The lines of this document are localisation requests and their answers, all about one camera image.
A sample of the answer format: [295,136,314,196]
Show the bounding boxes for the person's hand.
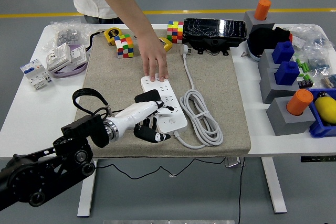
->
[136,34,169,82]

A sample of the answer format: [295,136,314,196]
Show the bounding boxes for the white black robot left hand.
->
[112,99,175,143]

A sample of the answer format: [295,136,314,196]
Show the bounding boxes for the black plug adapter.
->
[134,89,162,104]

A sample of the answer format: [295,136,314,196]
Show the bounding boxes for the white power strip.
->
[141,73,188,133]

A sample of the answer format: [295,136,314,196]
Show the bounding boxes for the thin black plug cord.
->
[90,157,229,180]

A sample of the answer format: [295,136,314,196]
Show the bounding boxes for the yellow tape measure square window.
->
[159,36,173,52]

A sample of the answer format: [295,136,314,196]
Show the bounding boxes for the colourful puzzle cube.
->
[114,34,135,59]
[167,20,184,44]

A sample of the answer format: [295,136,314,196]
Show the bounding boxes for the yellow tape measure round label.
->
[88,27,122,51]

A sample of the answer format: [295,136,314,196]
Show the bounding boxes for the grey-brown mat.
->
[75,28,251,158]

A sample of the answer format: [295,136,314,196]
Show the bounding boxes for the white table leg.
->
[77,158,98,217]
[261,157,287,214]

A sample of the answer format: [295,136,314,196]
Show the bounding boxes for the clear bag of metal nuts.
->
[41,18,97,51]

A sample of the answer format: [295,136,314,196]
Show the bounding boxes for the white blue round device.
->
[246,37,263,62]

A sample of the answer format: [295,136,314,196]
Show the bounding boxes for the grey block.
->
[259,68,300,104]
[257,49,281,71]
[243,10,276,35]
[266,97,317,136]

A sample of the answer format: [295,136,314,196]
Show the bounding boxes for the white circuit breaker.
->
[20,59,55,90]

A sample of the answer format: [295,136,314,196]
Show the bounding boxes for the black cloth cap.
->
[248,26,292,56]

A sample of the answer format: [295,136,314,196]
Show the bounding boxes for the orange cylinder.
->
[254,0,272,22]
[286,89,314,116]

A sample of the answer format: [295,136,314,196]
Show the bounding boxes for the blue block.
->
[271,40,295,65]
[274,61,300,86]

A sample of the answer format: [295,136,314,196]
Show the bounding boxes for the small black component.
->
[298,74,314,89]

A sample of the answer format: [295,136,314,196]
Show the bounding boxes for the clear bag of blue parts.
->
[304,48,333,78]
[290,24,334,51]

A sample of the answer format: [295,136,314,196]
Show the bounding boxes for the clear bag of brown parts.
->
[321,73,336,88]

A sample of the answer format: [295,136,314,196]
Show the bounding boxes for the yellow toy fruit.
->
[314,91,336,125]

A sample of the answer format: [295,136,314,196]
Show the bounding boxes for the blue plastic bin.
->
[307,88,336,138]

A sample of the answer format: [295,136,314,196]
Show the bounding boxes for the black table control panel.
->
[301,156,336,163]

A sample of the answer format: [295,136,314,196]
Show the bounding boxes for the grey power strip cord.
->
[173,45,224,149]

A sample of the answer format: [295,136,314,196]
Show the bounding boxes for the white wall switch panel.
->
[68,44,87,63]

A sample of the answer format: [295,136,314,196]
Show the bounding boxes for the lavender tape ring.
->
[49,44,88,79]

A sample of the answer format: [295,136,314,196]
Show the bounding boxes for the white wall socket panel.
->
[46,42,71,72]

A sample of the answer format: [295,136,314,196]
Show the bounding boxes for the metal bracket under table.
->
[225,157,246,168]

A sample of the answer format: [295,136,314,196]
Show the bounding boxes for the hanging black cable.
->
[237,157,245,224]

